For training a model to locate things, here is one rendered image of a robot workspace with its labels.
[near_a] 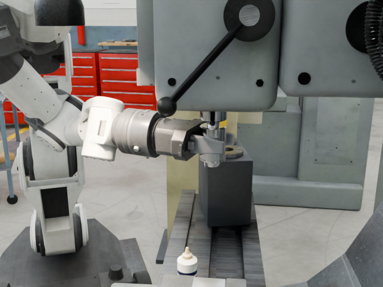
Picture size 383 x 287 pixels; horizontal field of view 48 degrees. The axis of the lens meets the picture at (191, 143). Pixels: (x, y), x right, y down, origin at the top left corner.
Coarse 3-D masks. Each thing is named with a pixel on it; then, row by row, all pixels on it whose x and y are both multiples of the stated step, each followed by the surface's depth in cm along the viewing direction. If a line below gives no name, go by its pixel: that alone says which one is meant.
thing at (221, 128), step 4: (204, 124) 77; (220, 124) 77; (224, 124) 77; (200, 128) 76; (204, 128) 75; (208, 128) 75; (212, 128) 74; (216, 128) 75; (220, 128) 75; (224, 128) 75; (204, 132) 75; (208, 132) 75; (212, 132) 74; (216, 132) 75; (220, 132) 75; (224, 132) 75
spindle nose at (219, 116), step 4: (200, 112) 75; (204, 112) 74; (208, 112) 74; (216, 112) 73; (220, 112) 74; (224, 112) 74; (200, 116) 75; (204, 116) 74; (208, 116) 74; (216, 116) 74; (220, 116) 74; (224, 116) 74; (204, 120) 75; (208, 120) 74; (216, 120) 74; (220, 120) 74; (224, 120) 75
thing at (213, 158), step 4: (200, 132) 76; (204, 136) 75; (208, 136) 75; (212, 136) 75; (216, 136) 75; (220, 136) 75; (224, 136) 76; (220, 140) 75; (224, 140) 76; (200, 156) 78; (204, 156) 76; (208, 156) 76; (212, 156) 76; (216, 156) 76; (220, 156) 76; (224, 156) 77; (204, 160) 77; (208, 160) 76; (212, 160) 76; (216, 160) 76; (220, 160) 76; (224, 160) 77
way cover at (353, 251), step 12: (372, 216) 96; (372, 228) 93; (360, 240) 95; (372, 240) 91; (348, 252) 98; (360, 252) 93; (372, 252) 89; (336, 264) 98; (348, 264) 95; (360, 264) 91; (372, 264) 87; (324, 276) 98; (336, 276) 95; (348, 276) 92; (360, 276) 89; (372, 276) 85
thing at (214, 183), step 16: (240, 144) 127; (240, 160) 113; (208, 176) 113; (224, 176) 114; (240, 176) 114; (208, 192) 115; (224, 192) 115; (240, 192) 115; (208, 208) 116; (224, 208) 116; (240, 208) 117; (208, 224) 117; (224, 224) 118; (240, 224) 118
